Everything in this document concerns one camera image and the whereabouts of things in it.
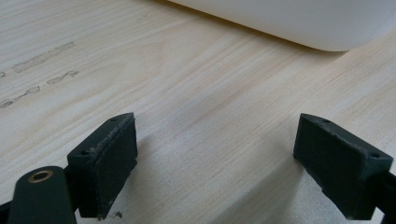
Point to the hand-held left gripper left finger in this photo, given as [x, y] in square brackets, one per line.
[102, 168]

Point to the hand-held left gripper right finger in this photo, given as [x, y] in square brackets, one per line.
[339, 168]

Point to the white plastic container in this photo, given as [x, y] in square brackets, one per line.
[299, 21]

